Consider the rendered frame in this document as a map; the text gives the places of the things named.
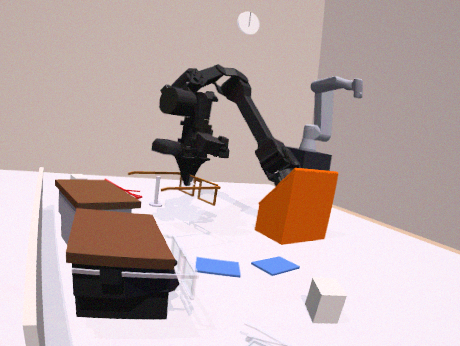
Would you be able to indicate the blue flat square tile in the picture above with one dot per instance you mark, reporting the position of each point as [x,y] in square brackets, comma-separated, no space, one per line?
[218,267]
[275,266]

